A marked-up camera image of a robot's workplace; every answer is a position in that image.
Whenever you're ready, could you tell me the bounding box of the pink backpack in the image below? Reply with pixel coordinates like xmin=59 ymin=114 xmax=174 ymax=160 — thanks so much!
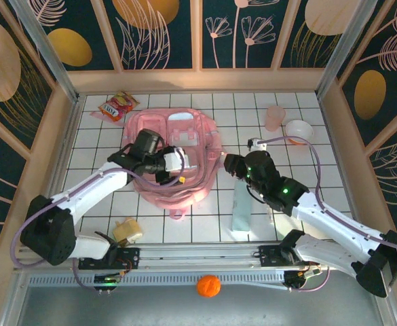
xmin=89 ymin=107 xmax=225 ymax=222

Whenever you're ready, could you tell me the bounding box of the light blue pencil case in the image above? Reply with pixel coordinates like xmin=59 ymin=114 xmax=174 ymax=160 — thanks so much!
xmin=231 ymin=179 xmax=253 ymax=233

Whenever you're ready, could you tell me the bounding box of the pale yellow foam toy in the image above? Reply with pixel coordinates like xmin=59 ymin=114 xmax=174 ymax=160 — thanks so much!
xmin=112 ymin=217 xmax=144 ymax=246

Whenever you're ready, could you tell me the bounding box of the red snack packet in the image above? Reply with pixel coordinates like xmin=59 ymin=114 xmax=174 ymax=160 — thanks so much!
xmin=98 ymin=90 xmax=140 ymax=123

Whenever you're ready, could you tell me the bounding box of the pink plastic cup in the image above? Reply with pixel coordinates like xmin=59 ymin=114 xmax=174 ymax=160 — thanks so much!
xmin=265 ymin=105 xmax=286 ymax=132

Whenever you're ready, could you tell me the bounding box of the white orange bowl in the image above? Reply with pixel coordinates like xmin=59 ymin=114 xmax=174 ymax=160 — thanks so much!
xmin=284 ymin=119 xmax=314 ymax=146

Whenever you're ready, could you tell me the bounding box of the orange ball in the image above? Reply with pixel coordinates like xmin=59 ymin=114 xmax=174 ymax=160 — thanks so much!
xmin=196 ymin=274 xmax=222 ymax=299

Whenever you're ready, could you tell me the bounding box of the black controller board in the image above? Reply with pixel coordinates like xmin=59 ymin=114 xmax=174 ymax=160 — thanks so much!
xmin=94 ymin=274 xmax=121 ymax=293
xmin=284 ymin=266 xmax=330 ymax=292

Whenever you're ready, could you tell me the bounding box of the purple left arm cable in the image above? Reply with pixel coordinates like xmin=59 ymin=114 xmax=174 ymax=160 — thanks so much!
xmin=11 ymin=151 xmax=187 ymax=293

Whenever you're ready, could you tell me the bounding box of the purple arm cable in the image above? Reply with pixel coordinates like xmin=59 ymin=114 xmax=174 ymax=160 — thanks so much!
xmin=257 ymin=135 xmax=397 ymax=293
xmin=11 ymin=151 xmax=187 ymax=293

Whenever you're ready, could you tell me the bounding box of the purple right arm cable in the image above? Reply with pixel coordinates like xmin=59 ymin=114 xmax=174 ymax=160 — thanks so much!
xmin=257 ymin=135 xmax=397 ymax=293

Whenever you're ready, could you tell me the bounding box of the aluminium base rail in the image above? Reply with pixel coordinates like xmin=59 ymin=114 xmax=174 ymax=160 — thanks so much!
xmin=16 ymin=239 xmax=379 ymax=272

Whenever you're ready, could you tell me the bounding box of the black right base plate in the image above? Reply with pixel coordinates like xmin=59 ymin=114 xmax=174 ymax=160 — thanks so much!
xmin=258 ymin=244 xmax=296 ymax=269

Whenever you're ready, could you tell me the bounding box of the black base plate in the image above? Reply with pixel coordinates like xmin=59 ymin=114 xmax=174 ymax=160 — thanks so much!
xmin=79 ymin=247 xmax=141 ymax=271
xmin=258 ymin=244 xmax=296 ymax=269

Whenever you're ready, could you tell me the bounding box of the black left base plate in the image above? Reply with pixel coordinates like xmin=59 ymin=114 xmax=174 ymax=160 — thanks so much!
xmin=79 ymin=247 xmax=141 ymax=271

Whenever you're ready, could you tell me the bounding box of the grey slotted cable duct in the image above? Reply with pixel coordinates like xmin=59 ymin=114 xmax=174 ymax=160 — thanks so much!
xmin=26 ymin=271 xmax=287 ymax=289

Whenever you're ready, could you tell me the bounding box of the aluminium frame post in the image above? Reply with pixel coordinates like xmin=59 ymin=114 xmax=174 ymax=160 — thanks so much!
xmin=316 ymin=0 xmax=379 ymax=99
xmin=10 ymin=0 xmax=81 ymax=103

